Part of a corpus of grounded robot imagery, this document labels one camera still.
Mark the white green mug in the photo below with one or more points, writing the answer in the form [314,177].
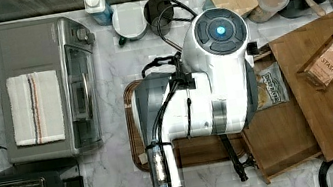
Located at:
[129,22]

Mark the wooden drawer with black handle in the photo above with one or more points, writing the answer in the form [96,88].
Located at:
[277,140]

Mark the blue bottle white cap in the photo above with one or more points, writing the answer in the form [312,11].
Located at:
[100,10]

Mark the white striped towel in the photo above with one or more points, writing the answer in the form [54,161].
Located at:
[36,108]

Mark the silver toaster oven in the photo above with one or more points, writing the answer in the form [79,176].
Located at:
[65,46]

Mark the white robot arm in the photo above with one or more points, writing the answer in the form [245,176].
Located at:
[212,91]

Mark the wooden tray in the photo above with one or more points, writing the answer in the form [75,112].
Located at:
[188,153]

